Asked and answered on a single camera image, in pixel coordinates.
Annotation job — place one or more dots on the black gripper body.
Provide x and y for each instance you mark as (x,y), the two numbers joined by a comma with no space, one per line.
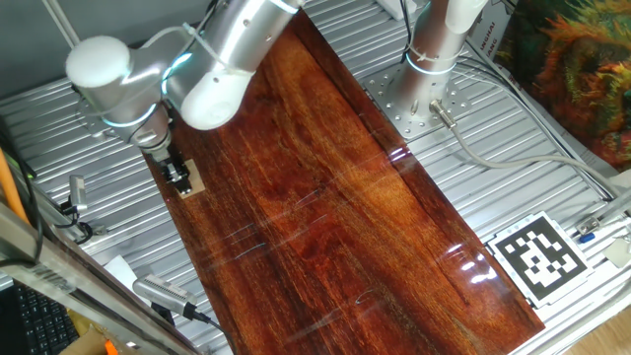
(170,166)

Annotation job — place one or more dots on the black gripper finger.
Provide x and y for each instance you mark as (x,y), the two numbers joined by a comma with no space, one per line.
(184,170)
(183,186)

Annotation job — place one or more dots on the small tan wooden block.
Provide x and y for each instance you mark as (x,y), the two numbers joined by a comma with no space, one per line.
(198,180)

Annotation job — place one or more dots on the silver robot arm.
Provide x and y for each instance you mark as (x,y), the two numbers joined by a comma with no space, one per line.
(236,39)

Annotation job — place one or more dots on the orange pole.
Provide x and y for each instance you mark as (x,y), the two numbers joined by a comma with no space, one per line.
(10,187)

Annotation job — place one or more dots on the glossy wood-grain mat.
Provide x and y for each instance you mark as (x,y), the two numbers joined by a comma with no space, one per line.
(345,222)

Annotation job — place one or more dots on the grey metal rod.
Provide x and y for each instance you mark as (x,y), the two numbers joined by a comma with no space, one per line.
(61,23)

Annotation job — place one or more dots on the brown cardboard box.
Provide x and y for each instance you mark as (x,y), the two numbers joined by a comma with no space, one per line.
(84,342)

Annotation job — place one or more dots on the black computer keyboard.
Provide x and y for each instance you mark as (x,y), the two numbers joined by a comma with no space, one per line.
(39,325)

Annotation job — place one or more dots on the white power strip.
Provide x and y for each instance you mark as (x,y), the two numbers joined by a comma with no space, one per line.
(394,7)

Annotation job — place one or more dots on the white printed board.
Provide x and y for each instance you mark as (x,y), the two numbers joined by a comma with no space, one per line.
(488,34)

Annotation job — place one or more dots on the black white marker board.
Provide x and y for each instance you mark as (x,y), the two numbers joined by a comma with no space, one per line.
(539,259)

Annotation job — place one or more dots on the small blue part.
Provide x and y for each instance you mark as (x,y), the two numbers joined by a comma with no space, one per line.
(586,238)

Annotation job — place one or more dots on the colourful patterned cloth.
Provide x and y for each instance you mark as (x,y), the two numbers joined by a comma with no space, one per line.
(581,74)

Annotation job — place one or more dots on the short aluminium profile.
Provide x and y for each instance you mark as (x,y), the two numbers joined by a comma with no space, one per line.
(613,204)

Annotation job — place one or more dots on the small white card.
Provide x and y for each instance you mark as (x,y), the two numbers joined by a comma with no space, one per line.
(618,252)

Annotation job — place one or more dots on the silver labelled depth camera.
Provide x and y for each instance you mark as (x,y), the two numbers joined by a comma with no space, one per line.
(77,192)

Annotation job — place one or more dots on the camera mount with black knob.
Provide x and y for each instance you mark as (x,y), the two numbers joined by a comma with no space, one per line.
(84,229)

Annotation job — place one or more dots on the black camera stand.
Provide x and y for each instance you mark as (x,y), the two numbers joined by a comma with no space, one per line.
(162,313)

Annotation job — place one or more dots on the aluminium frame bar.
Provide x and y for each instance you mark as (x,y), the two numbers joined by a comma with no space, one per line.
(49,276)

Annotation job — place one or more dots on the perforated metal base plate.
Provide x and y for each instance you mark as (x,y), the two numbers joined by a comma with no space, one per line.
(384,98)

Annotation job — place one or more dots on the small silver corner bracket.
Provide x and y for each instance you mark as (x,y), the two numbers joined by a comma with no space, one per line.
(587,225)

